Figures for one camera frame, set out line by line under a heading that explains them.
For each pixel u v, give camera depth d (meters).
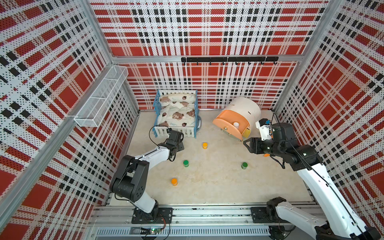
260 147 0.59
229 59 0.89
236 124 0.86
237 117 0.88
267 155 0.59
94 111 0.70
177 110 1.10
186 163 0.90
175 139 0.74
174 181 0.83
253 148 0.60
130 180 0.45
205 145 0.99
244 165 0.89
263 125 0.60
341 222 0.37
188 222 0.73
